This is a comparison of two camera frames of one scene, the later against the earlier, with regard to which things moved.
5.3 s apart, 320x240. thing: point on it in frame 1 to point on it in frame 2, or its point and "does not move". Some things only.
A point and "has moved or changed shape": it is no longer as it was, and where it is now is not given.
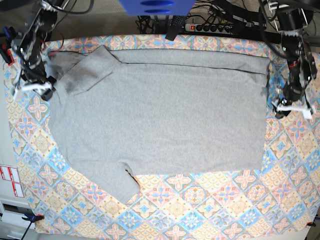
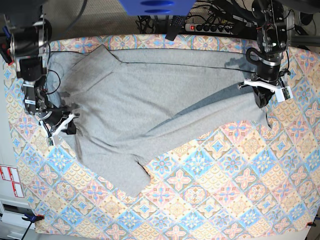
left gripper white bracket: x=39 y=87 to x=49 y=136
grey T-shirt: x=112 y=112 has moved or changed shape
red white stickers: x=10 y=173 does not move
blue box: x=157 y=7 does not move
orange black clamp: x=32 y=218 does not move
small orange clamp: x=310 y=224 does not move
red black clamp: x=6 y=37 does not move
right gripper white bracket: x=307 y=112 to x=283 y=94
